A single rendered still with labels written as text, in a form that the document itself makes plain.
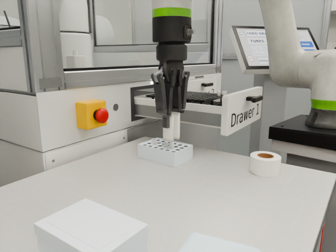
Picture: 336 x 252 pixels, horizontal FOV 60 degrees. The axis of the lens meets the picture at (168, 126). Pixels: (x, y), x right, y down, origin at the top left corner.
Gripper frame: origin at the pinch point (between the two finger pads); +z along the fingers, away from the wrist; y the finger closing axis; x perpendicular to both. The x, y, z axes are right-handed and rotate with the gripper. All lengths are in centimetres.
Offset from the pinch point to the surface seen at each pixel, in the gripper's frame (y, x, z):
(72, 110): -13.0, 22.7, -3.7
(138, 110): 11.6, 22.1, 0.0
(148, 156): -3.2, 5.0, 8.1
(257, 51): 105, 18, -20
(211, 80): 64, 24, -6
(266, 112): 115, 14, 16
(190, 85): 45, 23, -6
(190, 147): 3.8, -3.4, 5.8
